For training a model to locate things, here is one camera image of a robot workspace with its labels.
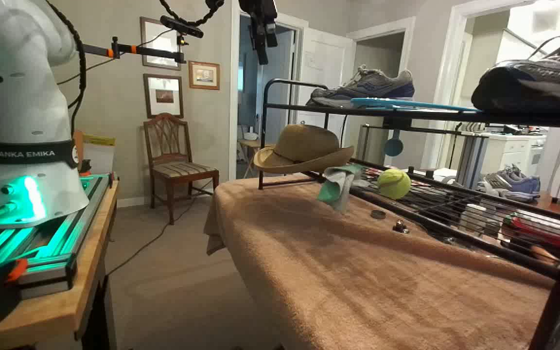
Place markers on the green plastic cup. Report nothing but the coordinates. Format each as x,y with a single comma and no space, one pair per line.
337,188

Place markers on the yellow tennis ball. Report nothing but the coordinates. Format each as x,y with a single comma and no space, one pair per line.
393,184

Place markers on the small gold framed picture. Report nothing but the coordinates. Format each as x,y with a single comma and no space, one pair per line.
205,75

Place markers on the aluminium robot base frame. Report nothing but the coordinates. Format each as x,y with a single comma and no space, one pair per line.
39,240

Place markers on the dark navy sneaker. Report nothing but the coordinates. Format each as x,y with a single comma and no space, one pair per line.
539,81

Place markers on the dark framed wall picture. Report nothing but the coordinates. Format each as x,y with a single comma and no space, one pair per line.
164,96

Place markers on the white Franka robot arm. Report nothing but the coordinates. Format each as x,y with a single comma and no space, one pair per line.
14,79

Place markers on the tan towel table cover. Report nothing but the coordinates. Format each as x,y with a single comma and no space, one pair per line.
358,279

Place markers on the orange black bar clamp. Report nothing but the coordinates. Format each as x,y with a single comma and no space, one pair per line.
137,49

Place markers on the grey blue running sneaker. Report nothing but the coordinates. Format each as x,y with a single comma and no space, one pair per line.
370,84

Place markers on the teal racket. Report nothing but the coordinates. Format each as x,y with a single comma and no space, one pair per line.
409,104

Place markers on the grey light blue sneaker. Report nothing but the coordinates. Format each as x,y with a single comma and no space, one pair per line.
512,184

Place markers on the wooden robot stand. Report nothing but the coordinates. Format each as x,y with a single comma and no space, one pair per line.
53,304

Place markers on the large framed wall picture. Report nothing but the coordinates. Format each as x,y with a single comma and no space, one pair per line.
160,42

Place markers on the stack of books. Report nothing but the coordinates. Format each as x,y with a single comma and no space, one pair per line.
526,226

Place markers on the black metal shoe rack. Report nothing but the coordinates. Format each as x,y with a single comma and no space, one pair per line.
422,116

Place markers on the black gooseneck camera mount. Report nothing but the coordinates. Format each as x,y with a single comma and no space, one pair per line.
183,26

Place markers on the wooden chair striped seat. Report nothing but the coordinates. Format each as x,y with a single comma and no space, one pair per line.
176,170

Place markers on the white panel door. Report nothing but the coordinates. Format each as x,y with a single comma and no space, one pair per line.
323,71

